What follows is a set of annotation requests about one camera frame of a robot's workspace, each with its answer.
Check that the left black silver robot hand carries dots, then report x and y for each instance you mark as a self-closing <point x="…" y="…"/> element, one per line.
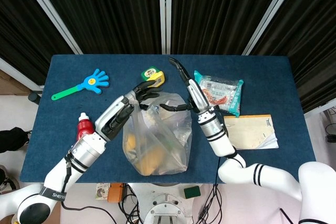
<point x="113" y="113"/>

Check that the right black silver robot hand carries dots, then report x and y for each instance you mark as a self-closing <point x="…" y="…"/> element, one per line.
<point x="198" y="98"/>

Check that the clear plastic bag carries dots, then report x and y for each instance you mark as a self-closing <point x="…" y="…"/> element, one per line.
<point x="168" y="142"/>

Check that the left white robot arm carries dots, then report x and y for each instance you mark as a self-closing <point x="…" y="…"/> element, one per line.
<point x="84" y="153"/>

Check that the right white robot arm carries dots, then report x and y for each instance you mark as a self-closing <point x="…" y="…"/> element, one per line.
<point x="218" y="140"/>

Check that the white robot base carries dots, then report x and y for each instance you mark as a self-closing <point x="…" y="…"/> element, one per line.
<point x="162" y="197"/>

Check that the teal clear snack packet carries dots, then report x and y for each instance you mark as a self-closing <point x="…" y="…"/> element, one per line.
<point x="225" y="90"/>

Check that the red bottle white cap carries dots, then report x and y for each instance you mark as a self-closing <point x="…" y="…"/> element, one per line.
<point x="85" y="128"/>

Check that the blue green hand clapper toy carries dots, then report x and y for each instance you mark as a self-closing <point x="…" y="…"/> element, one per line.
<point x="92" y="81"/>

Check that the green yellow tape measure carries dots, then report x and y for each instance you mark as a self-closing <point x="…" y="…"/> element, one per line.
<point x="151" y="73"/>

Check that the yellow plush toy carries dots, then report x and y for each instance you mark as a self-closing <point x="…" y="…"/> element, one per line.
<point x="152" y="161"/>

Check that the worn beige notebook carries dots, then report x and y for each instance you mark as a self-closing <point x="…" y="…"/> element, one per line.
<point x="252" y="132"/>

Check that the blue felt table cover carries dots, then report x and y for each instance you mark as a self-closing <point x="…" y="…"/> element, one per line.
<point x="262" y="77"/>

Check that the small labelled white box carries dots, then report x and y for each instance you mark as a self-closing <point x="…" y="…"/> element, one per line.
<point x="102" y="192"/>

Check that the orange box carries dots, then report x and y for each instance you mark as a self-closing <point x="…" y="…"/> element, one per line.
<point x="115" y="193"/>

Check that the black caster wheel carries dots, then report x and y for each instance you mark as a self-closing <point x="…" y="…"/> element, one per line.
<point x="34" y="98"/>

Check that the green rectangular block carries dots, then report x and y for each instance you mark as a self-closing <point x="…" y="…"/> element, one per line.
<point x="192" y="192"/>

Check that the black pleated curtain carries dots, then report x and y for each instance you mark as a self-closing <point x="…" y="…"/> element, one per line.
<point x="110" y="11"/>

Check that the black white sneaker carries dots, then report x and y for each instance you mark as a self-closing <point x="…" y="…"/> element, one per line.
<point x="8" y="179"/>

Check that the grey aluminium frame post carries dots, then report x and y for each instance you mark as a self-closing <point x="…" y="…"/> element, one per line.
<point x="270" y="14"/>
<point x="50" y="11"/>
<point x="165" y="11"/>

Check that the grey aluminium frame rail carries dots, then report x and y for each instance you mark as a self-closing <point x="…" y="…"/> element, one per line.
<point x="18" y="73"/>
<point x="320" y="107"/>

